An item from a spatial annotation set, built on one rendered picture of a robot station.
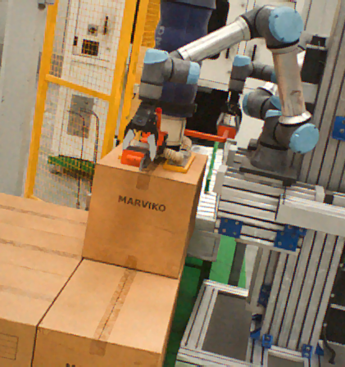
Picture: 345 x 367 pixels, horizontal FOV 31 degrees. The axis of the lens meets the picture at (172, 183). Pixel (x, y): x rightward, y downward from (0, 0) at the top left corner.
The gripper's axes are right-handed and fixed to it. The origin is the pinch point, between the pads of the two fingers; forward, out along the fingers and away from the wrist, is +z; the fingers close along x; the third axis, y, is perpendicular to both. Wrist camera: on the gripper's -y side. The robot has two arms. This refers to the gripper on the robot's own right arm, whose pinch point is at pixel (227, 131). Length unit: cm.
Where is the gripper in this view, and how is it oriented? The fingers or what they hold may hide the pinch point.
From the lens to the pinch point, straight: 298.2
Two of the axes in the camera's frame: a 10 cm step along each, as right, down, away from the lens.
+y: -1.4, 2.3, -9.6
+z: -1.8, 9.5, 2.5
